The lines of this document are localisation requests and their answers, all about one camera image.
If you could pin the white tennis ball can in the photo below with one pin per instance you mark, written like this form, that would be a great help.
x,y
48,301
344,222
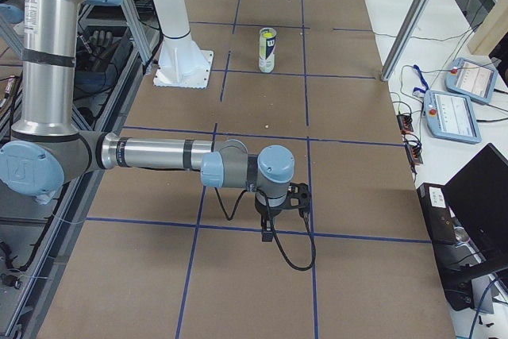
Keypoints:
x,y
267,51

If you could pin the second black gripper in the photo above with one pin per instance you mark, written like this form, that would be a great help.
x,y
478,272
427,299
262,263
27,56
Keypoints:
x,y
263,209

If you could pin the blue tape strip crosswise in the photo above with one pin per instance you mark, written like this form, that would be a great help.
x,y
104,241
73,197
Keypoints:
x,y
254,230

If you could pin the orange black connector strip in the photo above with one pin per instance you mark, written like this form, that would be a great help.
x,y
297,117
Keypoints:
x,y
412,142

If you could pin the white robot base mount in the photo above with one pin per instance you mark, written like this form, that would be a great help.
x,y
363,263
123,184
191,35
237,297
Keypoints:
x,y
183,64

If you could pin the far teach pendant tablet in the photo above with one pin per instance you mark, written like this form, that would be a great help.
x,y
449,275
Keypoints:
x,y
473,79

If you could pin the aluminium frame post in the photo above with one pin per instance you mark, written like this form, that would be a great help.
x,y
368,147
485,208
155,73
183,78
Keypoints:
x,y
415,11

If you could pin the teach pendant tablet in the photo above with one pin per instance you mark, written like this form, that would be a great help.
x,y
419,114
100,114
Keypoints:
x,y
473,79
451,117

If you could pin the black laptop computer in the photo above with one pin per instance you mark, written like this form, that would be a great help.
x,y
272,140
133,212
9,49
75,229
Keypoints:
x,y
474,199

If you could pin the wooden board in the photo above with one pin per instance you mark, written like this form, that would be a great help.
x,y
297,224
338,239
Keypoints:
x,y
491,31

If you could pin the near teach pendant tablet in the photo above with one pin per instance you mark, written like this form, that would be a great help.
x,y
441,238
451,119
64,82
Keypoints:
x,y
451,117

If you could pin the blue tape strip lengthwise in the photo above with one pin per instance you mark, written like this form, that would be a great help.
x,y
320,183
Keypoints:
x,y
215,162

